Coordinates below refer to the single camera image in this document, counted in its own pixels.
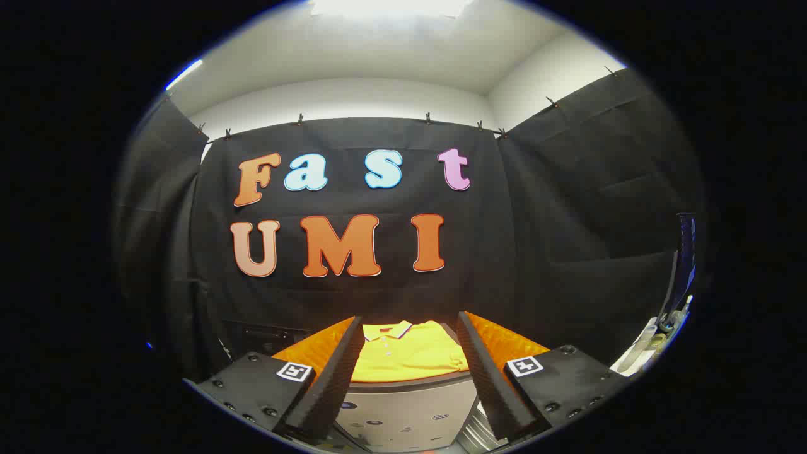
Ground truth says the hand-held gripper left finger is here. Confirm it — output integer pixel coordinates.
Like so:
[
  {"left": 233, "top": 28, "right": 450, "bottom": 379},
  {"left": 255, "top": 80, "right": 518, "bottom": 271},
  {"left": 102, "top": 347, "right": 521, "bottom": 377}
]
[{"left": 183, "top": 315, "right": 366, "bottom": 442}]

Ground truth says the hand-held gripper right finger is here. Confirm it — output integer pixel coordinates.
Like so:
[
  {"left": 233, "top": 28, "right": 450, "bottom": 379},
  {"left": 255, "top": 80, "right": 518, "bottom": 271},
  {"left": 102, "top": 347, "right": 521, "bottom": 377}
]
[{"left": 455, "top": 310, "right": 631, "bottom": 442}]

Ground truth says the yellow orange polo shirt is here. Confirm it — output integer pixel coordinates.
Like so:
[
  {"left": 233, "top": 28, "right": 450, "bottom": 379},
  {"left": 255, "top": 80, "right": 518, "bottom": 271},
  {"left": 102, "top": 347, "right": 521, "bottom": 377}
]
[{"left": 350, "top": 320, "right": 470, "bottom": 384}]

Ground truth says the black backdrop cloth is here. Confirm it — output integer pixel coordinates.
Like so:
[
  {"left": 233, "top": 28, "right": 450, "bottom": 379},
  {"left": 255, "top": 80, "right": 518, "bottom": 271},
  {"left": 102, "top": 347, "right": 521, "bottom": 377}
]
[{"left": 113, "top": 66, "right": 707, "bottom": 404}]

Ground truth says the white plastic object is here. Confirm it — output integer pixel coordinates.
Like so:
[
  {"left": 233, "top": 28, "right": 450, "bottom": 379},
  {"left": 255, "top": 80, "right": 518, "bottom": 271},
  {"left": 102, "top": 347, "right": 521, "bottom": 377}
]
[{"left": 610, "top": 295, "right": 694, "bottom": 378}]

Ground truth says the white light strip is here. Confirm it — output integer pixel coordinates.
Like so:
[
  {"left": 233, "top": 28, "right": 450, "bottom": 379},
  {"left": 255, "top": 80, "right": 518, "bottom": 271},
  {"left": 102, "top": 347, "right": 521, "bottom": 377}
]
[{"left": 165, "top": 59, "right": 204, "bottom": 91}]

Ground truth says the ceiling light panel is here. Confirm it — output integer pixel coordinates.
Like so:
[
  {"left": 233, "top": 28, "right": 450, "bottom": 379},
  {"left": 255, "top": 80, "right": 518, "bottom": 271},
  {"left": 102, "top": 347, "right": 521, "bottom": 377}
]
[{"left": 308, "top": 0, "right": 475, "bottom": 20}]

